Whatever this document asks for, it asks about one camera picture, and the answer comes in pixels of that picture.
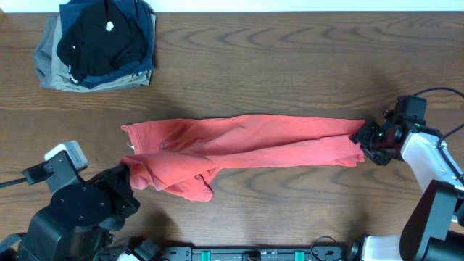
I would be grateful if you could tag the grey folded garment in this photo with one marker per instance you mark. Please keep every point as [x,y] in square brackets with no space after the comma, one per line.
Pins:
[42,57]

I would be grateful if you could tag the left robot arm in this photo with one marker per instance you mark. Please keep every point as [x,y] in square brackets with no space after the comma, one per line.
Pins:
[79,222]

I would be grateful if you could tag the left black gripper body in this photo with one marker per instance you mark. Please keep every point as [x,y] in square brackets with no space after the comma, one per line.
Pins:
[118,186]

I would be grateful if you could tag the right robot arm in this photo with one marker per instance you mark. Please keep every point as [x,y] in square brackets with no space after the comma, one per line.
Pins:
[427,234]

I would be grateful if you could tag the khaki folded garment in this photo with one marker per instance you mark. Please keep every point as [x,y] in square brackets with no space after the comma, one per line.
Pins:
[60,78]

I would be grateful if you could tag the navy folded garment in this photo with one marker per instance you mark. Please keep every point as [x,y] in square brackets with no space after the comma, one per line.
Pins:
[137,10]

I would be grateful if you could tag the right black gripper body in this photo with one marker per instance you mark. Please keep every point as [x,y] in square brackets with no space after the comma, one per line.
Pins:
[367,141]

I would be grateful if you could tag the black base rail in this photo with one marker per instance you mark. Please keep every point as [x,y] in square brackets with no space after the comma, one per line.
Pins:
[322,252]

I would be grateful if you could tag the coral red t-shirt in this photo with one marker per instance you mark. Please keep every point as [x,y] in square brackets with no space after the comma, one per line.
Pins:
[183,156]

